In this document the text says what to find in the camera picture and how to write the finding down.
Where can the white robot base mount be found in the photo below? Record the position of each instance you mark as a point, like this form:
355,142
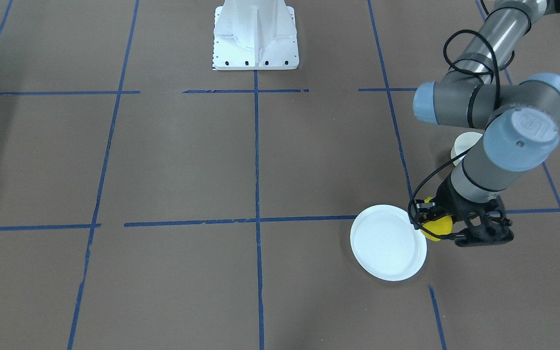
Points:
255,35

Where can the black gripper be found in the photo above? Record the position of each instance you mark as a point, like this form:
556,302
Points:
453,202

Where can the white bowl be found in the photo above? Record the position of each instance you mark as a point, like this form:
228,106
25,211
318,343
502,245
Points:
463,143

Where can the white plate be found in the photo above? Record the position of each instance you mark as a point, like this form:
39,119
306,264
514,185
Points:
386,245

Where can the yellow lemon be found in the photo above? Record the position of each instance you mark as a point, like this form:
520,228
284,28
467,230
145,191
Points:
439,227

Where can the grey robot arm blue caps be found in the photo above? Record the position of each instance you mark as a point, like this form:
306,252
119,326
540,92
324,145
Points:
520,124

